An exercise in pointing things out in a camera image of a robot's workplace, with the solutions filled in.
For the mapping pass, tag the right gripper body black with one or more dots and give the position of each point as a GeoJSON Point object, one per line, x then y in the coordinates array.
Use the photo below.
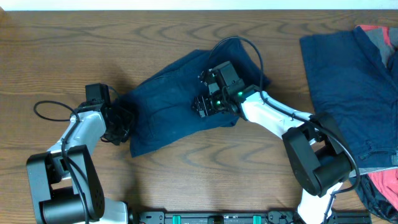
{"type": "Point", "coordinates": [214, 103]}

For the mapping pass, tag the dark navy shorts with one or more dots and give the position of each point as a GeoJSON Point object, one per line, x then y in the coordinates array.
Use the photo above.
{"type": "Point", "coordinates": [163, 102]}

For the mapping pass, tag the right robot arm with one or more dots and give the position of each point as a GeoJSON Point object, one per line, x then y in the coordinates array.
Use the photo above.
{"type": "Point", "coordinates": [319, 157]}

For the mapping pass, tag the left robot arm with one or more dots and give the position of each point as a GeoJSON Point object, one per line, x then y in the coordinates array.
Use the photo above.
{"type": "Point", "coordinates": [64, 184]}

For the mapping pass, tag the red grey garment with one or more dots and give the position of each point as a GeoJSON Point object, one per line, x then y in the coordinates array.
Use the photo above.
{"type": "Point", "coordinates": [380, 162]}

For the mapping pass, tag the navy shorts on pile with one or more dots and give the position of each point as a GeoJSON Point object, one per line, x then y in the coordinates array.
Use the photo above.
{"type": "Point", "coordinates": [338, 74]}

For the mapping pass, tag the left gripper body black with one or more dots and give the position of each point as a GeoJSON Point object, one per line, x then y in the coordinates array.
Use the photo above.
{"type": "Point", "coordinates": [123, 122]}

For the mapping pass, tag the black garment under pile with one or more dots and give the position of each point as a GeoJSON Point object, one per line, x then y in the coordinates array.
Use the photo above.
{"type": "Point", "coordinates": [378, 193]}

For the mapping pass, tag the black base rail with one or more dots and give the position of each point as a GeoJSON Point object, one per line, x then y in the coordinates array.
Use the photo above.
{"type": "Point", "coordinates": [271, 217]}

